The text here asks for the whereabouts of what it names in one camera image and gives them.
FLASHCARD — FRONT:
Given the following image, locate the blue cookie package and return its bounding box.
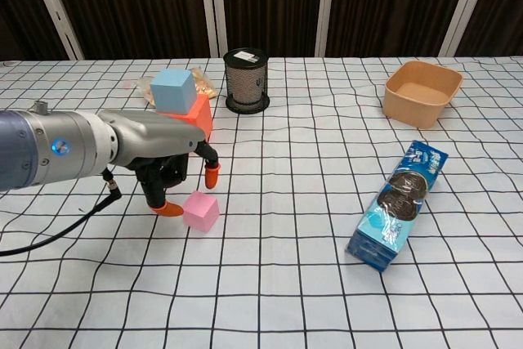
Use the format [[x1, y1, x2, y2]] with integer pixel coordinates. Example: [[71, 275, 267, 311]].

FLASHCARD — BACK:
[[346, 139, 449, 272]]

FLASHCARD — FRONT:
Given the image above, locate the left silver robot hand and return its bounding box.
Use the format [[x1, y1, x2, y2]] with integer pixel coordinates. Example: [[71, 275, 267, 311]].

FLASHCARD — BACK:
[[97, 109, 222, 218]]

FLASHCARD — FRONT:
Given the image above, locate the orange foam cube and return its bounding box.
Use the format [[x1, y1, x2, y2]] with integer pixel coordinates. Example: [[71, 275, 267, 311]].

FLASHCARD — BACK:
[[157, 93, 215, 144]]

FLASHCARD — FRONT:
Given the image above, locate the blue foam cube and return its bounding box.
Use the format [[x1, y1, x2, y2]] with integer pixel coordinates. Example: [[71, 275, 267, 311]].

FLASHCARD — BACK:
[[150, 69, 194, 116]]

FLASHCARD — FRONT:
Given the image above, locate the white checkered tablecloth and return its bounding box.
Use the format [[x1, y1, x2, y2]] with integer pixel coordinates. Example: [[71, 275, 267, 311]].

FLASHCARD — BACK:
[[0, 56, 523, 349]]

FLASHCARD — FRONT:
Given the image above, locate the small pink cube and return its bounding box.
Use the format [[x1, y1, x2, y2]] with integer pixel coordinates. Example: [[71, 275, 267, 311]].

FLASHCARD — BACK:
[[182, 190, 221, 233]]

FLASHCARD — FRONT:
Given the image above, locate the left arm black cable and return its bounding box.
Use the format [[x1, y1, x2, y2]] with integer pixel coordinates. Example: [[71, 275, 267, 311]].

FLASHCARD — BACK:
[[0, 167, 123, 258]]

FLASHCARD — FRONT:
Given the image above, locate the black mesh pen holder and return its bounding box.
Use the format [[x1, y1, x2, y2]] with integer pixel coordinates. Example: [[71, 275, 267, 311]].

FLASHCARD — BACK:
[[223, 47, 270, 114]]

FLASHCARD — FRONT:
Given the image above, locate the brown paper bowl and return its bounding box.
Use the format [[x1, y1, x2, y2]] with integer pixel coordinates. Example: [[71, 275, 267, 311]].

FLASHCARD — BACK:
[[382, 60, 464, 130]]

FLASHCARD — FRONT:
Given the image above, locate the white screen frame post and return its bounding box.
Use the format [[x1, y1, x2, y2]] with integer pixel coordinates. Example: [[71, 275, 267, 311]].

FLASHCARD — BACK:
[[313, 0, 341, 58], [440, 0, 496, 58], [198, 0, 218, 59], [209, 0, 229, 59], [23, 0, 85, 60]]

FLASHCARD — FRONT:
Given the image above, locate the clear peanut snack packet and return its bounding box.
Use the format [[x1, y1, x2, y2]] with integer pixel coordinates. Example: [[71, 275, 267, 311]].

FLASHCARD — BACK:
[[136, 66, 219, 105]]

